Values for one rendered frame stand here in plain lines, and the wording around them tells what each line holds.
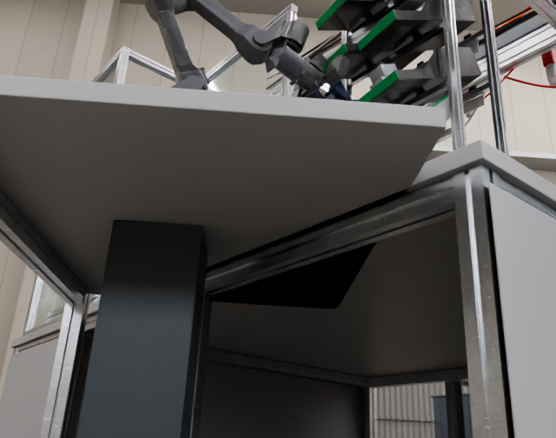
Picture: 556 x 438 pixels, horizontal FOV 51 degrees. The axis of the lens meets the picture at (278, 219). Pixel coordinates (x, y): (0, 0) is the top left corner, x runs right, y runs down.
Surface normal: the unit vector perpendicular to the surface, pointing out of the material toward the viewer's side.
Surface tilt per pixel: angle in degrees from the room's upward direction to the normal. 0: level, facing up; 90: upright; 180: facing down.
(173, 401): 90
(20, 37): 90
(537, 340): 90
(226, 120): 180
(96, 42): 90
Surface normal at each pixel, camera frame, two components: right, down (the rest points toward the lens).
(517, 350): 0.63, -0.28
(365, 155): -0.05, 0.92
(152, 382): 0.06, -0.39
